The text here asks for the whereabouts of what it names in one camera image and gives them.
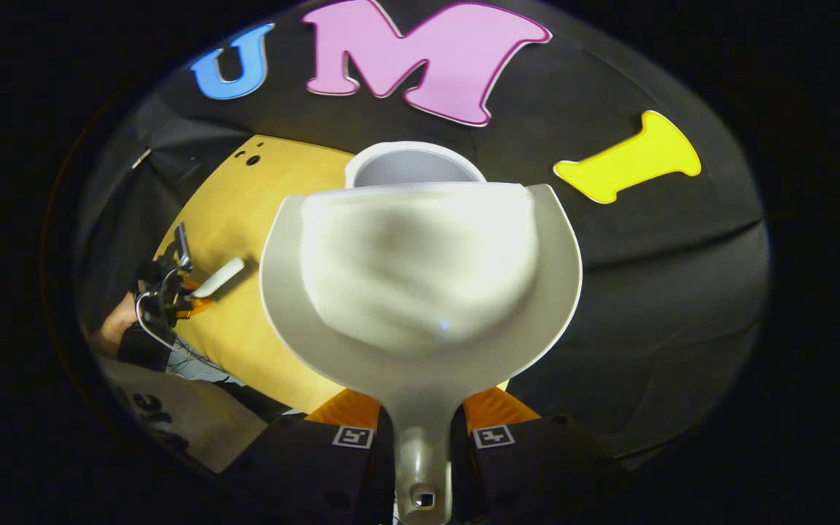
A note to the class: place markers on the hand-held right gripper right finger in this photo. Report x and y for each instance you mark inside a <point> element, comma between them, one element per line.
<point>529,474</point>

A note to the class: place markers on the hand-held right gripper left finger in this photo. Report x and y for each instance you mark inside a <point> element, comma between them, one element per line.
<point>318,474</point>

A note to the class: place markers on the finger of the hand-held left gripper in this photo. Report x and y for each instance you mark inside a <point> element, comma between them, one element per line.
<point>197,305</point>

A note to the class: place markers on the small grey broom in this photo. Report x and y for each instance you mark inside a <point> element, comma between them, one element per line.
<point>219,277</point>

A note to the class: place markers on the grey plastic dustpan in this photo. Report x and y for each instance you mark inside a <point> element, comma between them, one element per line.
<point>420,277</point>

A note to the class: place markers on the white ribbed garbage bin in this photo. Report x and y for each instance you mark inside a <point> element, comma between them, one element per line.
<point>413,164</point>

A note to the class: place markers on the person's checked clothing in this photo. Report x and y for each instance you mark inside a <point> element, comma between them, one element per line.
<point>197,368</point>

